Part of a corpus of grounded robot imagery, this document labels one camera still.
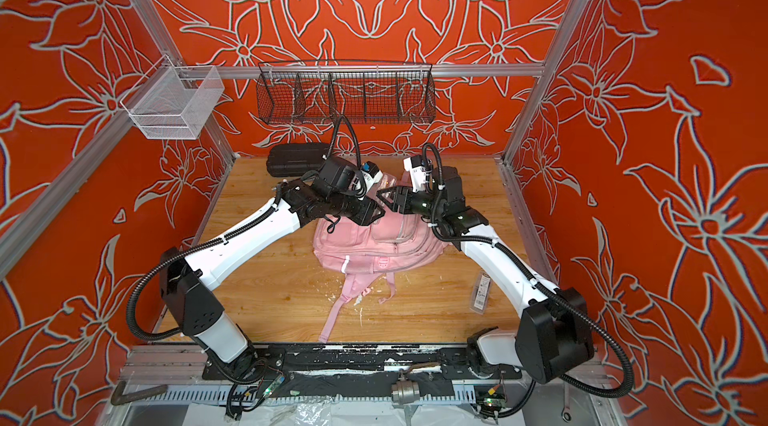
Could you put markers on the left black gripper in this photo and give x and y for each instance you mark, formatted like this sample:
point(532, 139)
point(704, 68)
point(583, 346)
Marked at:
point(367, 214)

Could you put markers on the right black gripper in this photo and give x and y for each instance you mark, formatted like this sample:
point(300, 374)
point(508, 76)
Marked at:
point(401, 191)

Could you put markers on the pink student backpack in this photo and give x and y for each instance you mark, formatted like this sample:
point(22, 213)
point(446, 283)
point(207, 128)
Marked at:
point(393, 244)

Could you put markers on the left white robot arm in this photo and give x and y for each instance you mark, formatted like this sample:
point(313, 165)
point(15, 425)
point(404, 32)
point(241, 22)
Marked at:
point(337, 190)

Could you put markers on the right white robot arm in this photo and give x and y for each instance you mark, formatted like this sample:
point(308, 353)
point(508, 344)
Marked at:
point(555, 333)

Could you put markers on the black plastic case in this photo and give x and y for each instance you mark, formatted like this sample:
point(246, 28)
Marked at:
point(294, 160)

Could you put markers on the metal pipe fitting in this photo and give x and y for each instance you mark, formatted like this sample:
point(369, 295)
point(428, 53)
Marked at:
point(405, 392)

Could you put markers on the steel wrench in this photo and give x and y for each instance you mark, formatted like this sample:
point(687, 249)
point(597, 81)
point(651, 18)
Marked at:
point(566, 415)

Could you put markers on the rusty allen key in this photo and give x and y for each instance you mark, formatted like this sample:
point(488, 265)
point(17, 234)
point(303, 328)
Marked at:
point(121, 397)

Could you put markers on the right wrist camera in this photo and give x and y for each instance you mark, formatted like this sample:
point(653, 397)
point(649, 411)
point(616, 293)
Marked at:
point(418, 169)

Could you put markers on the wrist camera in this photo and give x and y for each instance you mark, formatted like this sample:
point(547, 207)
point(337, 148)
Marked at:
point(418, 169)
point(371, 173)

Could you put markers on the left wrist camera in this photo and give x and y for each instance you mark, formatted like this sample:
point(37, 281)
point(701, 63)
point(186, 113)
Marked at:
point(371, 173)

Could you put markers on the black wire wall basket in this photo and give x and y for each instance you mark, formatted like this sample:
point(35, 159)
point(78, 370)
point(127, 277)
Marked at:
point(363, 92)

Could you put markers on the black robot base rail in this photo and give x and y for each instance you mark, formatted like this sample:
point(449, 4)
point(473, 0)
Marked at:
point(357, 370)

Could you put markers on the white wire wall basket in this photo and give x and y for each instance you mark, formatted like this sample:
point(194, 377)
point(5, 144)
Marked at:
point(171, 102)

